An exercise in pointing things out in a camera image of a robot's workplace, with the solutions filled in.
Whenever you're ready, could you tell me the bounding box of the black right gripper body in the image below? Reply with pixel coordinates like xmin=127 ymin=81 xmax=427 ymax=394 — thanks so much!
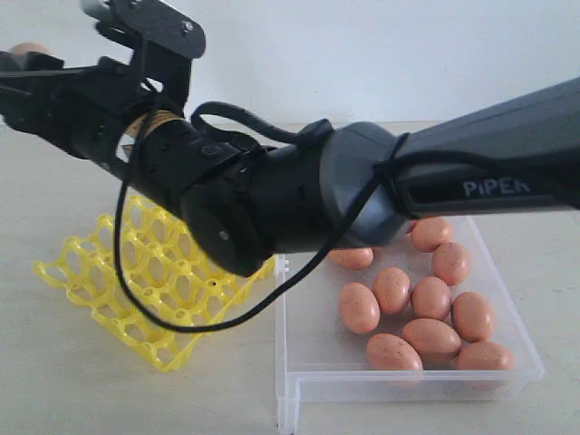
xmin=0 ymin=50 xmax=191 ymax=169

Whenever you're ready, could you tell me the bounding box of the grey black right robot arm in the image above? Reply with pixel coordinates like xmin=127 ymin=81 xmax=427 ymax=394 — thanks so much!
xmin=1 ymin=49 xmax=579 ymax=276

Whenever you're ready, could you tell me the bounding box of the yellow plastic egg tray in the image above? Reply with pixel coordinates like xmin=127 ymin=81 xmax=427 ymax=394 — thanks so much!
xmin=33 ymin=195 xmax=276 ymax=372

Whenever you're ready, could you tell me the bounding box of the clear plastic box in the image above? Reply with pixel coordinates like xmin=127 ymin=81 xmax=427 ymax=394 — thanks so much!
xmin=275 ymin=217 xmax=545 ymax=434

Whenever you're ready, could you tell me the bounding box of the brown speckled egg front-left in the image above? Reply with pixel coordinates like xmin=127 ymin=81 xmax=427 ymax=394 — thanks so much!
xmin=366 ymin=333 xmax=423 ymax=371

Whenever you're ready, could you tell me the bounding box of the brown speckled egg right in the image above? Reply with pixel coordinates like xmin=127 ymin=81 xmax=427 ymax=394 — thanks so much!
xmin=431 ymin=242 xmax=470 ymax=286

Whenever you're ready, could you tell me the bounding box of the brown speckled egg front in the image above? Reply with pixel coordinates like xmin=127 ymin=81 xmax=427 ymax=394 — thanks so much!
xmin=401 ymin=318 xmax=462 ymax=363

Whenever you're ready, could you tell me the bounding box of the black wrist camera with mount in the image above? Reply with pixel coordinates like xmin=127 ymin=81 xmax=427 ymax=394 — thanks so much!
xmin=80 ymin=0 xmax=206 ymax=60

